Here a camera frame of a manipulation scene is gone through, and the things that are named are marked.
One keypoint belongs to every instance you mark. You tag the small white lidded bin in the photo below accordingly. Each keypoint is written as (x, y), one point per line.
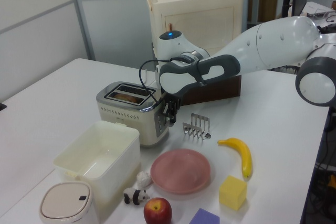
(65, 205)

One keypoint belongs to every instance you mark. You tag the cream wooden cabinet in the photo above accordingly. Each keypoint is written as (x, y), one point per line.
(199, 9)

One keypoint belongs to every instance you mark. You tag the small white figurine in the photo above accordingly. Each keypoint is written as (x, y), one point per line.
(144, 178)

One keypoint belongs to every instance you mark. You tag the cream and chrome toaster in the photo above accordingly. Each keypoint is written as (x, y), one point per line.
(126, 119)

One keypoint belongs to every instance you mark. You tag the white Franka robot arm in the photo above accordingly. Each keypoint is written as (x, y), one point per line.
(262, 48)

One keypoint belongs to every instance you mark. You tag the red apple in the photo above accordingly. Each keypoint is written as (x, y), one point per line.
(157, 211)

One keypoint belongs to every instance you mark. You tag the yellow banana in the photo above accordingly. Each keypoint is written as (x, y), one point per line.
(245, 155)

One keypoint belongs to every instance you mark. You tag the black monitor stand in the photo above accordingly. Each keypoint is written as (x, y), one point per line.
(287, 1)

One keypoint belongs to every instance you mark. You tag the yellow foam cube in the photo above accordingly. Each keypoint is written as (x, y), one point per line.
(232, 192)

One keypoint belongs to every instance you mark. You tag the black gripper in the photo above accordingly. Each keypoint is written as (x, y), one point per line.
(173, 99)

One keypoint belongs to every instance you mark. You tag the metal toast rack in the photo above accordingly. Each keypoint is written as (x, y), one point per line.
(197, 127)

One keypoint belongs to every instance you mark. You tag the panda figurine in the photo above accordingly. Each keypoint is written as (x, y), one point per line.
(136, 196)

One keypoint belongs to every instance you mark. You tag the toasted bread slice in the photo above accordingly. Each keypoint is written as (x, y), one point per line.
(127, 97)

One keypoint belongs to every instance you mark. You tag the white rectangular plastic container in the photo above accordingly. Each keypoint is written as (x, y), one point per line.
(105, 140)

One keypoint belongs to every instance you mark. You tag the pink plate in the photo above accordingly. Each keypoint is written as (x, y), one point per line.
(181, 171)

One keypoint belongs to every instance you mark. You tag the purple foam cube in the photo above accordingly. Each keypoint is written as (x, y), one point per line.
(204, 217)

